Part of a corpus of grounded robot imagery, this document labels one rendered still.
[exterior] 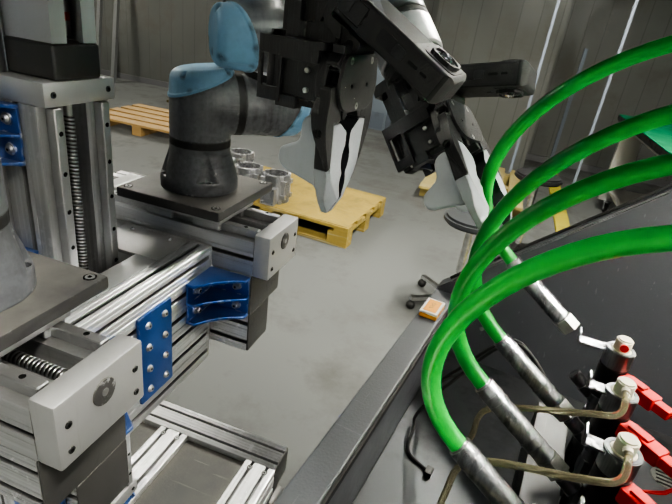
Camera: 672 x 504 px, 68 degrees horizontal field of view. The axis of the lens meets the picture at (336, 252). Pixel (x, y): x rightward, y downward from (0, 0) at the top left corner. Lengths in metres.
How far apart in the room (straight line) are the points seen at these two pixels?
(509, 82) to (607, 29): 6.44
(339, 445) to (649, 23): 6.69
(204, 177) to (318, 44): 0.61
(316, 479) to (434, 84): 0.40
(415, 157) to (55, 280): 0.47
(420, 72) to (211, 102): 0.61
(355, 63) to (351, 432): 0.40
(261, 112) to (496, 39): 5.11
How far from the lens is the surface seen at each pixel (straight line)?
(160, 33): 8.67
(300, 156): 0.46
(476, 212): 0.51
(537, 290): 0.57
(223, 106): 0.98
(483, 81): 0.56
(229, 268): 1.01
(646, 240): 0.30
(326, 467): 0.58
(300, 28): 0.46
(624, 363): 0.60
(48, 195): 0.86
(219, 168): 1.00
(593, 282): 0.91
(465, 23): 6.02
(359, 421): 0.64
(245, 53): 0.65
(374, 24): 0.42
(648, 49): 0.53
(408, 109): 0.59
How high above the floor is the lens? 1.39
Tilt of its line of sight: 25 degrees down
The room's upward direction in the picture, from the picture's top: 8 degrees clockwise
